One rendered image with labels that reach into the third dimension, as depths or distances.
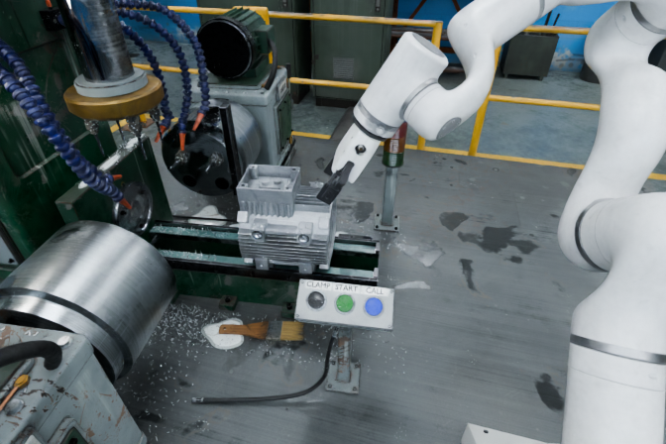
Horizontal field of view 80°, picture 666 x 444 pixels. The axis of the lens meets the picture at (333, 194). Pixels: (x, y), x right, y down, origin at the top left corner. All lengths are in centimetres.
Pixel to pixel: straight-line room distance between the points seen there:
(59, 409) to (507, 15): 85
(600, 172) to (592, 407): 36
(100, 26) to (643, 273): 94
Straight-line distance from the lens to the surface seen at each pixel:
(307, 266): 89
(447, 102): 62
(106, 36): 87
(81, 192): 97
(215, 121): 115
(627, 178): 81
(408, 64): 64
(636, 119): 79
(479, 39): 70
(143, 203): 113
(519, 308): 115
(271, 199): 85
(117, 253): 78
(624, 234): 68
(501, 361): 103
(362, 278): 94
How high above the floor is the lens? 161
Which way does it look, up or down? 35 degrees down
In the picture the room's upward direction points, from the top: straight up
